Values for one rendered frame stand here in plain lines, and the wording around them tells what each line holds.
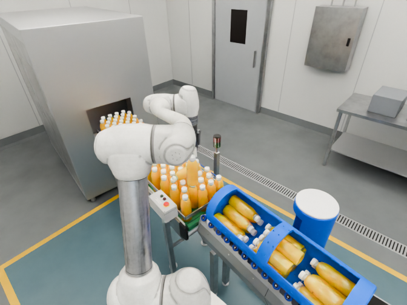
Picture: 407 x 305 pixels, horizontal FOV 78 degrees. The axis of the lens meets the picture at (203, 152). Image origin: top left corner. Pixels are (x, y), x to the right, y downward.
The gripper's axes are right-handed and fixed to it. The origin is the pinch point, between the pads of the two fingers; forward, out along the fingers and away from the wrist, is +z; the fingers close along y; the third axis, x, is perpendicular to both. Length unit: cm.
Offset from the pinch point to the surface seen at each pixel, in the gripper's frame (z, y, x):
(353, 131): 120, 335, 18
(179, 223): 54, -14, 1
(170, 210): 34.5, -20.5, -1.3
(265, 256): 29, -4, -64
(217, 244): 56, -4, -28
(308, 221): 45, 48, -60
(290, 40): -1, 316, 148
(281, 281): 33, -5, -75
